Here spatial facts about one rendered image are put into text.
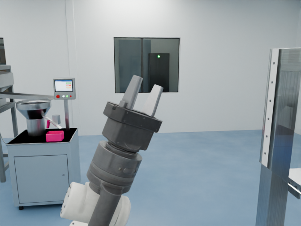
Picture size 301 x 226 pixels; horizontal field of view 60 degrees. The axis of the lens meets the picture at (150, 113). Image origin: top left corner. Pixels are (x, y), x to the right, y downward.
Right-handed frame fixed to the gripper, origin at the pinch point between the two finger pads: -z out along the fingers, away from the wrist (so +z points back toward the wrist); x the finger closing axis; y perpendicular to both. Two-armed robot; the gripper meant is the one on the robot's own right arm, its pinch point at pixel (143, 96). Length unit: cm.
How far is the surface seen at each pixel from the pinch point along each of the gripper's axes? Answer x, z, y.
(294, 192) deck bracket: -54, 9, -13
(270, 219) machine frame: -56, 20, -10
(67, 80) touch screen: -85, 21, 249
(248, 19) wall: -416, -218, 306
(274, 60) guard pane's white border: -37.5, -22.4, -0.1
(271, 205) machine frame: -54, 16, -9
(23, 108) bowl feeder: -51, 63, 246
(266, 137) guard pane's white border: -46.1, -2.0, -2.8
